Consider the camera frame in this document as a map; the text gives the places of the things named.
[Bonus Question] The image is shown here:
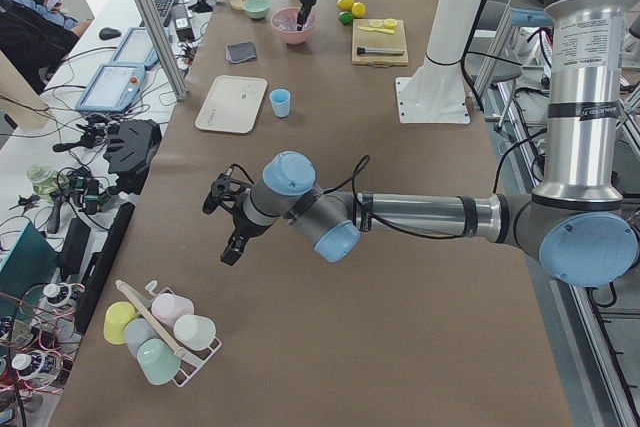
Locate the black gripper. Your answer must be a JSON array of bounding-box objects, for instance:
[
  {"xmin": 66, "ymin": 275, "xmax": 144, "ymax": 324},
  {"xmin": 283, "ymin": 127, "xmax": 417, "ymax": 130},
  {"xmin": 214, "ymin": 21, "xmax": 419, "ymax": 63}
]
[
  {"xmin": 220, "ymin": 212, "xmax": 271, "ymax": 266},
  {"xmin": 296, "ymin": 0, "xmax": 317, "ymax": 30}
]

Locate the pink bowl of ice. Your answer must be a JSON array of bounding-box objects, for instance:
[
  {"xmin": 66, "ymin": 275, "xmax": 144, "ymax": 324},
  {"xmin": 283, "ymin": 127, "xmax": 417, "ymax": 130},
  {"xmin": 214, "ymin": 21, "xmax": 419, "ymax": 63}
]
[{"xmin": 271, "ymin": 7, "xmax": 316, "ymax": 45}]

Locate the light blue paper cup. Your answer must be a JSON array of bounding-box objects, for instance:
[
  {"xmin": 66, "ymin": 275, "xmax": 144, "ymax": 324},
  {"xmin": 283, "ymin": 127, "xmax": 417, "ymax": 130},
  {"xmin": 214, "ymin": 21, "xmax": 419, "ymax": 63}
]
[{"xmin": 269, "ymin": 88, "xmax": 291, "ymax": 118}]

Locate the pink cup on rack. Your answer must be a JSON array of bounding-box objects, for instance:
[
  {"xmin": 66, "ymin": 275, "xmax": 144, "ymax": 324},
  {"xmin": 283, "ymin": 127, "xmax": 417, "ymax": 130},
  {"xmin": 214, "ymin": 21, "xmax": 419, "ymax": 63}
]
[{"xmin": 151, "ymin": 292, "xmax": 194, "ymax": 328}]

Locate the white cup on rack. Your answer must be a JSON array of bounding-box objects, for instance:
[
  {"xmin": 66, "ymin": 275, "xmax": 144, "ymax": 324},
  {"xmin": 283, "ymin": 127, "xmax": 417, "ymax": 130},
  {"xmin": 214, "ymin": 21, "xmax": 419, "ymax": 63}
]
[{"xmin": 173, "ymin": 314, "xmax": 217, "ymax": 351}]

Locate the grey cup on rack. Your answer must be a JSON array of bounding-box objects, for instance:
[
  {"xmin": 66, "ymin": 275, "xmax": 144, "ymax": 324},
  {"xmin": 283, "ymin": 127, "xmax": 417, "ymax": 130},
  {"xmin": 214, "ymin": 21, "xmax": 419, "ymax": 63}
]
[{"xmin": 124, "ymin": 317, "xmax": 157, "ymax": 358}]

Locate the yellow cup on rack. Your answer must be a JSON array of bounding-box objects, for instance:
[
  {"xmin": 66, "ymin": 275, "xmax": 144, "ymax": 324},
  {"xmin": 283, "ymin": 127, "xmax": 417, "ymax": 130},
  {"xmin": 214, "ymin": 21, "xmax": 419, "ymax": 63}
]
[{"xmin": 103, "ymin": 301, "xmax": 137, "ymax": 345}]

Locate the white cup rack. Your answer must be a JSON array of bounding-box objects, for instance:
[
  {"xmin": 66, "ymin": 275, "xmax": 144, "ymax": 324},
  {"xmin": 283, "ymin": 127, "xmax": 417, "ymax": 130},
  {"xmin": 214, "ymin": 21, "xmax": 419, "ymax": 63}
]
[{"xmin": 115, "ymin": 280, "xmax": 222, "ymax": 388}]

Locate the mint cup on rack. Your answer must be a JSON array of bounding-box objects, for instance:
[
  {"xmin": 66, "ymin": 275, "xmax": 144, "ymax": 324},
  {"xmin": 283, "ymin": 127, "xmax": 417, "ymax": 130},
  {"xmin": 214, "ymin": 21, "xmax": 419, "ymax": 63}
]
[{"xmin": 136, "ymin": 338, "xmax": 181, "ymax": 385}]

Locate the green lime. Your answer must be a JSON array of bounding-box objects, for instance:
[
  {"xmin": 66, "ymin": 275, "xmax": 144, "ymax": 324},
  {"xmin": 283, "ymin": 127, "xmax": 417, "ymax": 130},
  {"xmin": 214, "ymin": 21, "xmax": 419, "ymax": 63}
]
[{"xmin": 338, "ymin": 11, "xmax": 353, "ymax": 25}]

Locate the mint green bowl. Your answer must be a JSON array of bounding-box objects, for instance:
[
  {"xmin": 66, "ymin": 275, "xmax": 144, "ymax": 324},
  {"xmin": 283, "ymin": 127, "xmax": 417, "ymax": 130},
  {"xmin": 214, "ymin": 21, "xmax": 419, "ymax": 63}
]
[{"xmin": 243, "ymin": 0, "xmax": 271, "ymax": 20}]

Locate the yellow lemon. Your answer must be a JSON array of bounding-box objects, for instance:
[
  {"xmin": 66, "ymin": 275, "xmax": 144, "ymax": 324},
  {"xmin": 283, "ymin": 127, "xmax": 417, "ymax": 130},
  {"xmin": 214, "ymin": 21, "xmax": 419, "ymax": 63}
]
[
  {"xmin": 351, "ymin": 2, "xmax": 367, "ymax": 19},
  {"xmin": 336, "ymin": 0, "xmax": 355, "ymax": 11}
]

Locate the yellow plastic knife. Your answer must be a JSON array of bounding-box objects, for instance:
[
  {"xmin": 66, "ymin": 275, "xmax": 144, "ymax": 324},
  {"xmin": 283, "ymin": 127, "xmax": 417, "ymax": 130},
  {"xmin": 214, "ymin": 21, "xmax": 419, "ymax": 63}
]
[{"xmin": 357, "ymin": 26, "xmax": 396, "ymax": 35}]

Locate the wooden cutting board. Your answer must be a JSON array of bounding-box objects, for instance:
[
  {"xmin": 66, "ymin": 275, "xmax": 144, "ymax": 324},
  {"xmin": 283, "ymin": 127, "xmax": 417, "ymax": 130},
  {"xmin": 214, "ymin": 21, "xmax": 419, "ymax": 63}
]
[{"xmin": 352, "ymin": 19, "xmax": 409, "ymax": 66}]

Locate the grey folded cloth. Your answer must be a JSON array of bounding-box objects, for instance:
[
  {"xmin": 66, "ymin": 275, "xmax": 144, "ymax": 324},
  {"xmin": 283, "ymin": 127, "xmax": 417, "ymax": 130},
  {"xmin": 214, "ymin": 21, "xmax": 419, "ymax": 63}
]
[{"xmin": 225, "ymin": 42, "xmax": 257, "ymax": 64}]

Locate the cream plastic tray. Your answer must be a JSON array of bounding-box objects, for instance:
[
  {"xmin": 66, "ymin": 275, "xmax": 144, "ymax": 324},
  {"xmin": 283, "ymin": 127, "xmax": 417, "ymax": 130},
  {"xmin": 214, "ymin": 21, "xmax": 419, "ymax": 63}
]
[{"xmin": 194, "ymin": 75, "xmax": 267, "ymax": 134}]

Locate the blue teach pendant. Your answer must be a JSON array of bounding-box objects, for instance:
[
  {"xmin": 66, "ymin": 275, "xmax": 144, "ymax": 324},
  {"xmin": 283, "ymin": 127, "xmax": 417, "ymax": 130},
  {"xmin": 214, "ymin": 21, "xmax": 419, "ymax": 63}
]
[
  {"xmin": 75, "ymin": 62, "xmax": 146, "ymax": 113},
  {"xmin": 110, "ymin": 27, "xmax": 159, "ymax": 70}
]

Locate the black computer mouse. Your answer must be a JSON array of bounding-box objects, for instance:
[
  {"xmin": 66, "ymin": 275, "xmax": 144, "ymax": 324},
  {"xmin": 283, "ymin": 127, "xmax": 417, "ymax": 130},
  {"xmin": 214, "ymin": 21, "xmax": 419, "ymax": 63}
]
[{"xmin": 98, "ymin": 27, "xmax": 122, "ymax": 41}]

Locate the seated person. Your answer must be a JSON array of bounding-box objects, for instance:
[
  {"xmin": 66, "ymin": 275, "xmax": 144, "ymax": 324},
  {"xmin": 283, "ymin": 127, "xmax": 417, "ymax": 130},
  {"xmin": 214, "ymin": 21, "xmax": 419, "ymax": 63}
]
[{"xmin": 1, "ymin": 0, "xmax": 91, "ymax": 94}]

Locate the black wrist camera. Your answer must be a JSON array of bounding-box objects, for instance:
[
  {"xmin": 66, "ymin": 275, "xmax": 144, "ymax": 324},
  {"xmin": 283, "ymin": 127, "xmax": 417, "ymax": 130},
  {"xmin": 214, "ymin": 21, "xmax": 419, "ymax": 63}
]
[{"xmin": 202, "ymin": 169, "xmax": 251, "ymax": 215}]

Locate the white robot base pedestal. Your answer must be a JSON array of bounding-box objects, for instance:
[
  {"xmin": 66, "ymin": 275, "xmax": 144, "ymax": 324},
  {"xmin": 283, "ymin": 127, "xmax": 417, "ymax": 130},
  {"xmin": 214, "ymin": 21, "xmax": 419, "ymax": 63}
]
[{"xmin": 396, "ymin": 0, "xmax": 482, "ymax": 124}]

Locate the aluminium frame post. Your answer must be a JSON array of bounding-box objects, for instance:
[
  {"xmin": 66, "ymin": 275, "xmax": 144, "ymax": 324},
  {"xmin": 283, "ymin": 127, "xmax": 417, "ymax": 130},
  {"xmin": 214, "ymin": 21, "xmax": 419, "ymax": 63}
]
[{"xmin": 134, "ymin": 0, "xmax": 187, "ymax": 101}]

